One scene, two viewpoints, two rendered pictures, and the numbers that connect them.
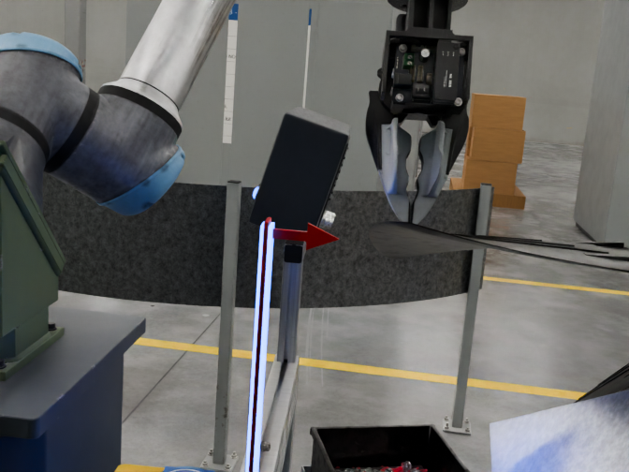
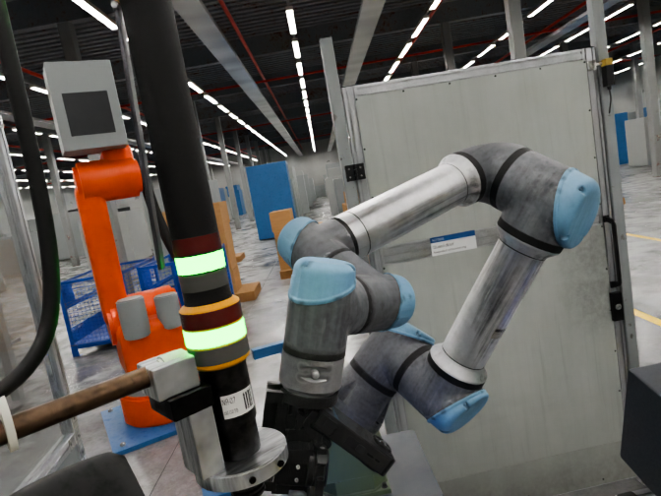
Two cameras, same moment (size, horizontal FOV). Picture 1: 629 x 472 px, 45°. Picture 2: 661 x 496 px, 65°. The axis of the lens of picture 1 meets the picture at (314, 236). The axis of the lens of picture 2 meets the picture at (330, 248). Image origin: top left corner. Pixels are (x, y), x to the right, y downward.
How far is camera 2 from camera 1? 1.02 m
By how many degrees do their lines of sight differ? 81
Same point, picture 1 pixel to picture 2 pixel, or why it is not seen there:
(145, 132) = (432, 385)
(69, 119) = (391, 371)
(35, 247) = not seen: hidden behind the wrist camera
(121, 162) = (418, 402)
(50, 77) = (387, 345)
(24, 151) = (356, 390)
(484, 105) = not seen: outside the picture
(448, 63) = not seen: hidden behind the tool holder
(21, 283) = (338, 461)
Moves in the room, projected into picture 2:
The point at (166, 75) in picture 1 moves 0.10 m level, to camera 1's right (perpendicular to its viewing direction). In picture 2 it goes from (453, 346) to (476, 364)
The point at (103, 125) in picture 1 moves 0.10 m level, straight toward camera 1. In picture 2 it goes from (409, 377) to (364, 393)
